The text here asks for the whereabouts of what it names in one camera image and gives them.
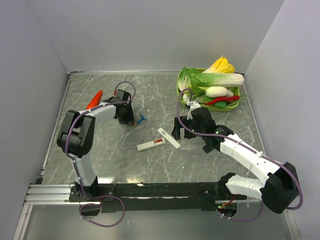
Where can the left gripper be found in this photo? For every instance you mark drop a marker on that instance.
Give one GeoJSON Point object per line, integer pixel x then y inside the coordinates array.
{"type": "Point", "coordinates": [130, 118]}

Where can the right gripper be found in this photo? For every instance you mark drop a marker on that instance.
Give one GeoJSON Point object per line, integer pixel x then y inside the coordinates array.
{"type": "Point", "coordinates": [176, 132]}

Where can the white remote battery cover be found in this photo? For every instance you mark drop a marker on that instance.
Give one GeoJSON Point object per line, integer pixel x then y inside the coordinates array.
{"type": "Point", "coordinates": [169, 138]}

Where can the white remote control body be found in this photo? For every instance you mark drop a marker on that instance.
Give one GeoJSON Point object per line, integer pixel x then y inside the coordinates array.
{"type": "Point", "coordinates": [149, 145]}

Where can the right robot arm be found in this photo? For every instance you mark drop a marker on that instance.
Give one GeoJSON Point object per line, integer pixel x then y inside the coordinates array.
{"type": "Point", "coordinates": [275, 184]}

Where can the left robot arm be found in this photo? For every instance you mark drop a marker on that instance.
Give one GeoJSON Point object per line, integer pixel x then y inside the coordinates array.
{"type": "Point", "coordinates": [76, 137]}

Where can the green plastic basket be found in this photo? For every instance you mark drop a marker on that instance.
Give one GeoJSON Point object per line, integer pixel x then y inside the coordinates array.
{"type": "Point", "coordinates": [204, 99]}

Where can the orange toy carrot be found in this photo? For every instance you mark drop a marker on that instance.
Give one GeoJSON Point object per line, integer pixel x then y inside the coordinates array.
{"type": "Point", "coordinates": [95, 100]}

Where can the green toy bok choy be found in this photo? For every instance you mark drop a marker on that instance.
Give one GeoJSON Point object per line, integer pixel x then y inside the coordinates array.
{"type": "Point", "coordinates": [193, 94]}

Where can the green toy pepper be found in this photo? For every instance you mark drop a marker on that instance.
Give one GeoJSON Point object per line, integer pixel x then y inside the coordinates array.
{"type": "Point", "coordinates": [220, 104]}

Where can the red toy chili pepper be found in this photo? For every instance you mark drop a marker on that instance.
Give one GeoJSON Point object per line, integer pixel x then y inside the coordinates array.
{"type": "Point", "coordinates": [222, 99]}

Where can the white toy radish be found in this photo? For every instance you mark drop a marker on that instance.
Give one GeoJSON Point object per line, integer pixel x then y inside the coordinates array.
{"type": "Point", "coordinates": [218, 91]}

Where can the toy napa cabbage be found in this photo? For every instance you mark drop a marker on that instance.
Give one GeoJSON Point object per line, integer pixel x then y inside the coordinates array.
{"type": "Point", "coordinates": [198, 82]}

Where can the yellow toy cabbage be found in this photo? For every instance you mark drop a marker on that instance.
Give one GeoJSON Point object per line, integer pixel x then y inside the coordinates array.
{"type": "Point", "coordinates": [221, 65]}

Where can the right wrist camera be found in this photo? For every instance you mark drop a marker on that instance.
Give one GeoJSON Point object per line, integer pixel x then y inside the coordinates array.
{"type": "Point", "coordinates": [193, 105]}

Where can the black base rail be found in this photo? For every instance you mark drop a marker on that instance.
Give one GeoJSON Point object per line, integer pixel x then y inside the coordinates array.
{"type": "Point", "coordinates": [156, 196]}

